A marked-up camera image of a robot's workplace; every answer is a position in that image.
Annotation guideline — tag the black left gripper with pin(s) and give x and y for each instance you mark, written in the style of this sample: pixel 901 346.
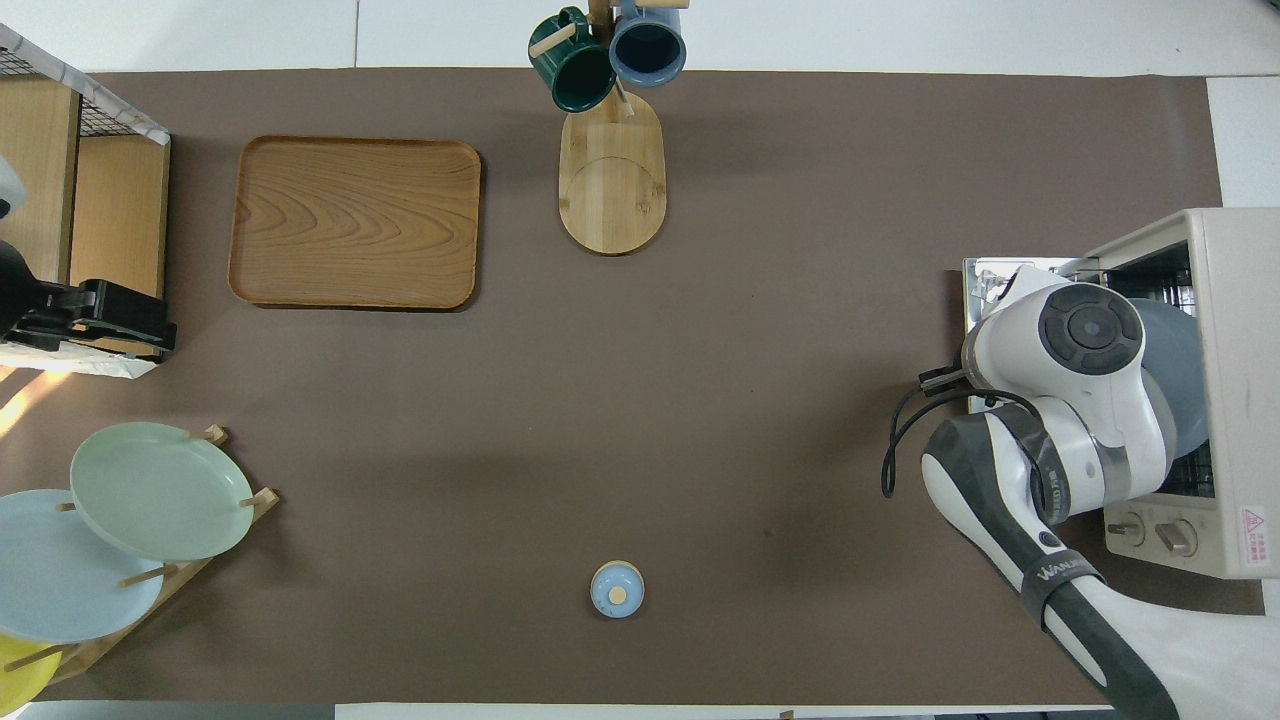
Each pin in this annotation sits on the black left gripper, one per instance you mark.
pixel 30 310

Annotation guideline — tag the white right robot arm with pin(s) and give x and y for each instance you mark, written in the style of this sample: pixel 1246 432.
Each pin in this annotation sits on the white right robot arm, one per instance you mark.
pixel 1090 400

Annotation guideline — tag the cream toaster oven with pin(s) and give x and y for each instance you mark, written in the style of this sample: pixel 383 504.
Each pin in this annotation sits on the cream toaster oven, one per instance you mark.
pixel 1240 350

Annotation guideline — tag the pale green racked plate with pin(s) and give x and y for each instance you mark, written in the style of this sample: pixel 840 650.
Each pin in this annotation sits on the pale green racked plate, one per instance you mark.
pixel 160 490

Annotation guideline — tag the white tumbler cup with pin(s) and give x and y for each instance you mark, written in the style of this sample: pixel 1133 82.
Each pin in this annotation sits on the white tumbler cup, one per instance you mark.
pixel 8 185

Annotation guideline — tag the wooden plate rack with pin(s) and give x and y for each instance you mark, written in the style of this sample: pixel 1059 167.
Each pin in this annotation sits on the wooden plate rack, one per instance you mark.
pixel 255 500

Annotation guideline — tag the white checked cloth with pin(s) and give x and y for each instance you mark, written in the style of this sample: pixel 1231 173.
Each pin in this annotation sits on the white checked cloth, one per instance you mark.
pixel 110 100

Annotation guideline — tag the wooden serving tray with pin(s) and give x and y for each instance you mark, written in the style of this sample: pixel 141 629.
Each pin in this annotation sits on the wooden serving tray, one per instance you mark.
pixel 355 220

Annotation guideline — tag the light blue racked plate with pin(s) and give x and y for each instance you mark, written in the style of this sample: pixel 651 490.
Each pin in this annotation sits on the light blue racked plate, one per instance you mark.
pixel 60 590

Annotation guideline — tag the yellow racked plate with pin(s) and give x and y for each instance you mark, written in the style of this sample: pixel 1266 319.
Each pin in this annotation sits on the yellow racked plate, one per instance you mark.
pixel 25 675

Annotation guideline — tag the wooden mug tree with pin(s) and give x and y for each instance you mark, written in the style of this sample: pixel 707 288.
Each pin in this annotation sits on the wooden mug tree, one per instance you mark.
pixel 612 190

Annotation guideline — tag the dark green ceramic mug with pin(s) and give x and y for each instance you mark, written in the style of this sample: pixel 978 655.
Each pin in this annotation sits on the dark green ceramic mug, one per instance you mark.
pixel 572 70

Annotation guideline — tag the blue service bell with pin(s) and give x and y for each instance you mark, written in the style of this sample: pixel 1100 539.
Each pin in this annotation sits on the blue service bell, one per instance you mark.
pixel 617 590

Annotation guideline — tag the brown table mat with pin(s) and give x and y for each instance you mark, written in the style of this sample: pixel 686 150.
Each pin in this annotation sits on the brown table mat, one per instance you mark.
pixel 700 400

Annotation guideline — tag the blue ceramic mug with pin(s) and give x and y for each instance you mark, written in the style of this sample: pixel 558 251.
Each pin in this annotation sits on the blue ceramic mug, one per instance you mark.
pixel 648 45

